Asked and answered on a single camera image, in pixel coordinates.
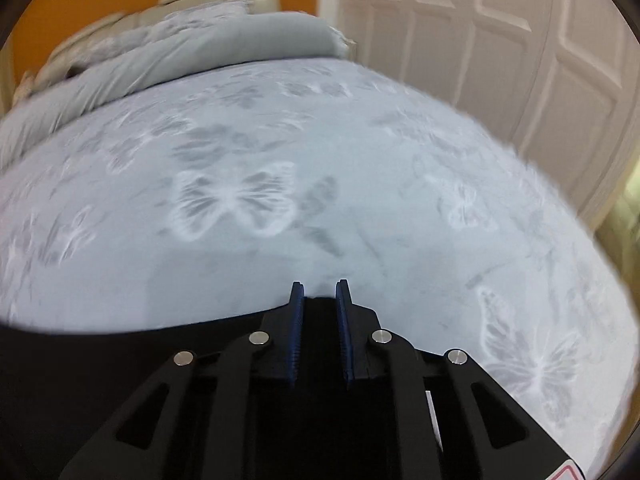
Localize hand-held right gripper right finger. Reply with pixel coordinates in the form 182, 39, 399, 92
334, 279, 586, 480

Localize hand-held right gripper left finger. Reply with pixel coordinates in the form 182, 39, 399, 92
57, 282, 306, 480

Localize black pants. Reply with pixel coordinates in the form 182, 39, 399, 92
0, 296, 446, 480

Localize butterfly print bed sheet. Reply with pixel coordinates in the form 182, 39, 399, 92
0, 57, 626, 471

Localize grey-blue folded duvet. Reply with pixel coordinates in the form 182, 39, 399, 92
0, 11, 351, 163

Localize white wardrobe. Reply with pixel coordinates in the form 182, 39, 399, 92
320, 0, 640, 223

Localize butterfly print pillow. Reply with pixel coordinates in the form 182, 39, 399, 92
145, 2, 251, 36

